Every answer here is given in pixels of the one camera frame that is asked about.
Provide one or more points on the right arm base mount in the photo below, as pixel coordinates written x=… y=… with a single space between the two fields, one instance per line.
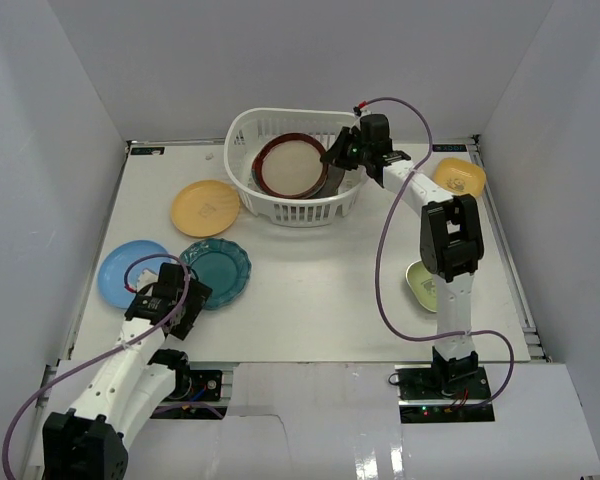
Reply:
x=423 y=400

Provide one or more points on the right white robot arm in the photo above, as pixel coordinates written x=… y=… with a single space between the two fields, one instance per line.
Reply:
x=450 y=241

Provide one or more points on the round light blue plate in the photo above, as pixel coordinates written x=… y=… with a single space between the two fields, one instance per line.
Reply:
x=110 y=279

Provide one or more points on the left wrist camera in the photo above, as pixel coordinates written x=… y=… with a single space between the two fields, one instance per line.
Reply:
x=146 y=278

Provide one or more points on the dark red rimmed plate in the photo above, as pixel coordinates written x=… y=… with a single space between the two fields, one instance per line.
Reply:
x=290 y=167

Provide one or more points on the white plastic dish basket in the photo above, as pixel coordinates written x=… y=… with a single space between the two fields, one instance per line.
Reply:
x=248 y=134

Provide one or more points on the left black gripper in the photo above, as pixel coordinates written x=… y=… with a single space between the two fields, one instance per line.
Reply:
x=193 y=307

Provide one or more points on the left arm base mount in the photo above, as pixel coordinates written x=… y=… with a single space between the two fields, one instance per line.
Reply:
x=201 y=402

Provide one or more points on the yellow square dish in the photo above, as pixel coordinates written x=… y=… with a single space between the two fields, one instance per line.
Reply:
x=460 y=177

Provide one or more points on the round yellow plate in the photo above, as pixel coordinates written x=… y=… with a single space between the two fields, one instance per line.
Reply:
x=205 y=208

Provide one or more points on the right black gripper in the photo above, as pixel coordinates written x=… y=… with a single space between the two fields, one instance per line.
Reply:
x=336 y=155

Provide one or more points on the teal scalloped plate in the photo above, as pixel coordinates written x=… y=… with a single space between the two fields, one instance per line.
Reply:
x=221 y=265

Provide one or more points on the grey deer pattern plate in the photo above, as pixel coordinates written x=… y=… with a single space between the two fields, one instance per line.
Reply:
x=330 y=187

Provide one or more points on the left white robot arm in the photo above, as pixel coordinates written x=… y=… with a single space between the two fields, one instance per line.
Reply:
x=92 y=439

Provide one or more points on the green square dish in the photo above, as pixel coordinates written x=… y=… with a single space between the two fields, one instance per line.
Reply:
x=422 y=286

